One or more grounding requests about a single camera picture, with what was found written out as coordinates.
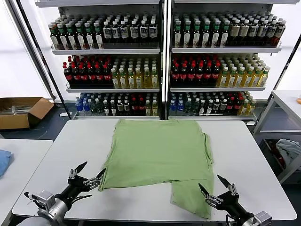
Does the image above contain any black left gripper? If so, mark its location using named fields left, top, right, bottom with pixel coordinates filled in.
left=55, top=161, right=107, bottom=206

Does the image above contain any brown cardboard box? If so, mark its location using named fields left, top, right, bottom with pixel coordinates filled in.
left=0, top=97, right=55, bottom=130

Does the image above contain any green cap tea bottle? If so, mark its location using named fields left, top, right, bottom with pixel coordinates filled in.
left=93, top=22, right=103, bottom=49
left=75, top=22, right=86, bottom=50
left=183, top=20, right=192, bottom=48
left=192, top=20, right=202, bottom=48
left=221, top=20, right=230, bottom=48
left=84, top=22, right=95, bottom=49
left=66, top=23, right=77, bottom=50
left=49, top=23, right=59, bottom=50
left=174, top=20, right=183, bottom=48
left=211, top=20, right=222, bottom=48
left=202, top=20, right=212, bottom=48
left=57, top=23, right=68, bottom=50

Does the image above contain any white side table grey frame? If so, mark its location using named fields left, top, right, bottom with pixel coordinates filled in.
left=253, top=89, right=301, bottom=184

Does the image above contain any dark bottle beige label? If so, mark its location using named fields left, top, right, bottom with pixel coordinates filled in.
left=230, top=19, right=241, bottom=45
left=239, top=19, right=250, bottom=45

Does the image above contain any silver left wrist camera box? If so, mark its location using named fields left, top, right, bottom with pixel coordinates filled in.
left=34, top=190, right=56, bottom=209

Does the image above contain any grey diagonal frame strut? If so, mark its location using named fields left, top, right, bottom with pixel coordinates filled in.
left=6, top=0, right=57, bottom=102

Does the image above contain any grey metal shelf unit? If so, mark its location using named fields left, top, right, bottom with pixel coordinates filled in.
left=166, top=0, right=283, bottom=124
left=34, top=0, right=165, bottom=121

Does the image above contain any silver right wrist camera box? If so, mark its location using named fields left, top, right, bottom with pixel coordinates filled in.
left=255, top=211, right=273, bottom=226

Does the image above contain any grey blue crumpled cloth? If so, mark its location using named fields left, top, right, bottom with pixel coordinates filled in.
left=275, top=138, right=301, bottom=165

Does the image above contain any red crumpled cloth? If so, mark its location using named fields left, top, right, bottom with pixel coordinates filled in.
left=269, top=140, right=286, bottom=169

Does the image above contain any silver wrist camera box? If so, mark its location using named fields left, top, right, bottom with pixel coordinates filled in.
left=34, top=190, right=56, bottom=209
left=255, top=211, right=273, bottom=226

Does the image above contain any white plastic packaging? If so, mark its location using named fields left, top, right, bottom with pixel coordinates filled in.
left=10, top=105, right=32, bottom=115

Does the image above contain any red drink bottle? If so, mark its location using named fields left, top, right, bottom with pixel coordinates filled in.
left=275, top=19, right=287, bottom=47

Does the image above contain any dark bottle blue white label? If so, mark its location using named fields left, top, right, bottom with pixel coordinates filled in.
left=140, top=19, right=149, bottom=43
left=258, top=19, right=269, bottom=45
left=266, top=19, right=277, bottom=45
left=103, top=20, right=113, bottom=43
left=130, top=20, right=139, bottom=43
left=248, top=19, right=259, bottom=45
left=119, top=20, right=129, bottom=43
left=149, top=19, right=158, bottom=43
left=111, top=20, right=121, bottom=43

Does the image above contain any black storage crate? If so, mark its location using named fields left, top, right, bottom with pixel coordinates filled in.
left=261, top=138, right=301, bottom=170

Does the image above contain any green t-shirt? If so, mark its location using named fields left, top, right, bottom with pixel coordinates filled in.
left=97, top=118, right=216, bottom=220

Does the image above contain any black diagonal frame pole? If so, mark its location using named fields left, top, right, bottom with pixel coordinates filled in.
left=255, top=34, right=301, bottom=129
left=16, top=0, right=73, bottom=120

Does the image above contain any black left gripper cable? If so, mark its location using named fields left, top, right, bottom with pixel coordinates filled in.
left=70, top=194, right=93, bottom=206

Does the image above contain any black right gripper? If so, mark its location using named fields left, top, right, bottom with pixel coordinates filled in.
left=198, top=174, right=255, bottom=223

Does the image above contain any blue folded cloth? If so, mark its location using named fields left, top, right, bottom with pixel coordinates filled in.
left=0, top=148, right=14, bottom=178

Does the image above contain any red cap cola bottle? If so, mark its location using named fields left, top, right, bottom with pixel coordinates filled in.
left=187, top=63, right=196, bottom=87
left=227, top=97, right=235, bottom=115
left=196, top=63, right=205, bottom=87
left=79, top=64, right=88, bottom=88
left=63, top=65, right=73, bottom=88
left=171, top=63, right=180, bottom=87
left=130, top=97, right=138, bottom=116
left=212, top=62, right=221, bottom=87
left=179, top=63, right=188, bottom=87
left=95, top=63, right=104, bottom=88
left=204, top=63, right=213, bottom=87
left=71, top=65, right=80, bottom=88
left=103, top=63, right=112, bottom=88
left=234, top=97, right=242, bottom=115
left=87, top=63, right=96, bottom=88
left=137, top=97, right=145, bottom=116

